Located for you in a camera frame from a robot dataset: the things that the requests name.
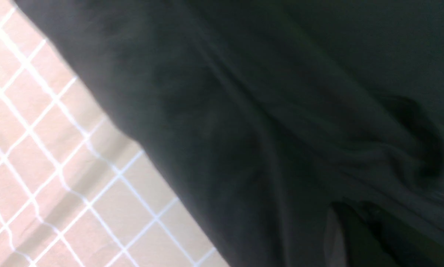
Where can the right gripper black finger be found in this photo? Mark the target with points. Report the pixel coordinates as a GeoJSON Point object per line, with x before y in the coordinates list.
{"type": "Point", "coordinates": [361, 234]}

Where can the dark gray long-sleeve top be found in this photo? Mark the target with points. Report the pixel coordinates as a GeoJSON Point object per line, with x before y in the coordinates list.
{"type": "Point", "coordinates": [260, 114]}

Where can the beige checked tablecloth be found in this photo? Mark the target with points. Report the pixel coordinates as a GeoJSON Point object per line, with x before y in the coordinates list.
{"type": "Point", "coordinates": [74, 190]}

